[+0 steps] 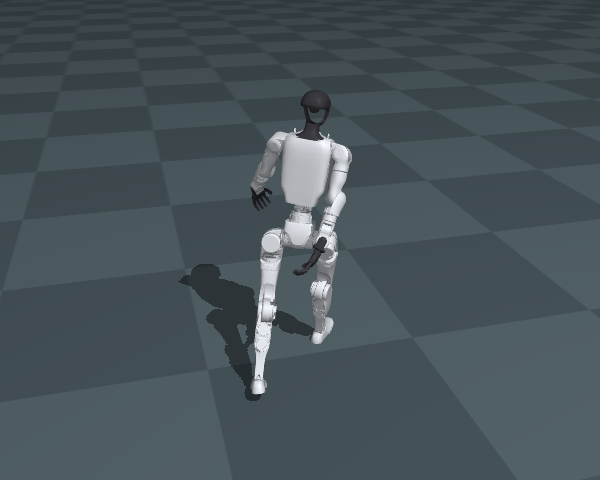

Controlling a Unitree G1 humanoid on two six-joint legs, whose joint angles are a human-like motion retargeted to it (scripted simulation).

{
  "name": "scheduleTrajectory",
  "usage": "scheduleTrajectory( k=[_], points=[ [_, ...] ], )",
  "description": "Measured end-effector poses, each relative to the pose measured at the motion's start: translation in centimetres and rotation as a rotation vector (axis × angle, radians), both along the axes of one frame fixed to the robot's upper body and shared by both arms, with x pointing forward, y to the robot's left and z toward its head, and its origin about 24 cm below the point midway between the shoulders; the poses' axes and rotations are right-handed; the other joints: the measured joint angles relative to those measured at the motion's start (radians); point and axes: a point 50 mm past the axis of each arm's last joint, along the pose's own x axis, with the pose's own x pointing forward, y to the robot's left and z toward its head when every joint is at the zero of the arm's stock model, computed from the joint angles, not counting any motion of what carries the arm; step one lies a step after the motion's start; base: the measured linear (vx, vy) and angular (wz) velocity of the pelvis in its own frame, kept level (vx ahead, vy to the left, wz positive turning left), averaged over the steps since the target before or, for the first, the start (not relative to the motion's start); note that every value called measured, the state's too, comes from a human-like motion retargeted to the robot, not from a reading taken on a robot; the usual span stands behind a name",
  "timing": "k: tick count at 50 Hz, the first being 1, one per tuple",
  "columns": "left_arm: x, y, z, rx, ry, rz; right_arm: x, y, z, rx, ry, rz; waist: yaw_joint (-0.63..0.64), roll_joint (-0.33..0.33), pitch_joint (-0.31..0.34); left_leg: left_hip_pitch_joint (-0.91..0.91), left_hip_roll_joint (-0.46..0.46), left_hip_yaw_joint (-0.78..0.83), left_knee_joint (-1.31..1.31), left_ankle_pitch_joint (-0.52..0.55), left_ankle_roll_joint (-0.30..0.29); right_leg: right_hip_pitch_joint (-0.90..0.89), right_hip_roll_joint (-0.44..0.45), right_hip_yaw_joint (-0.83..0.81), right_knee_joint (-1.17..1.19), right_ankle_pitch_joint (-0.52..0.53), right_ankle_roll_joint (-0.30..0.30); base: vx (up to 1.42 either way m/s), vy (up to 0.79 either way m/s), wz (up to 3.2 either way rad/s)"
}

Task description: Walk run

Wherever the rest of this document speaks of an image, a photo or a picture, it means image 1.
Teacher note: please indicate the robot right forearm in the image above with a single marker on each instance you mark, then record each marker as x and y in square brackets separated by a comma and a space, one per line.
[329, 218]

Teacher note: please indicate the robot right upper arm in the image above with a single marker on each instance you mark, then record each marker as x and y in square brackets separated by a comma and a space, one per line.
[342, 157]

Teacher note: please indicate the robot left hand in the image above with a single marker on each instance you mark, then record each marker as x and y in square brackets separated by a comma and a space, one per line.
[259, 196]

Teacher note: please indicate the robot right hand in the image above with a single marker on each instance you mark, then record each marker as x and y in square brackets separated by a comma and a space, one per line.
[319, 248]

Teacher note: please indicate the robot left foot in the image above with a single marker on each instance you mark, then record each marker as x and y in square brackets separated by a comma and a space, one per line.
[258, 386]

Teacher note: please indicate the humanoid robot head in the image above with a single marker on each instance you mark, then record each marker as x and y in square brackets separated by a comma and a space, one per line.
[314, 100]

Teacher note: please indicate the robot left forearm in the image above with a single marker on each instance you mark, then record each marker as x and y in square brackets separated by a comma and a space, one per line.
[258, 182]

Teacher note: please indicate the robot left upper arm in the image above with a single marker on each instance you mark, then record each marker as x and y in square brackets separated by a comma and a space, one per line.
[272, 152]

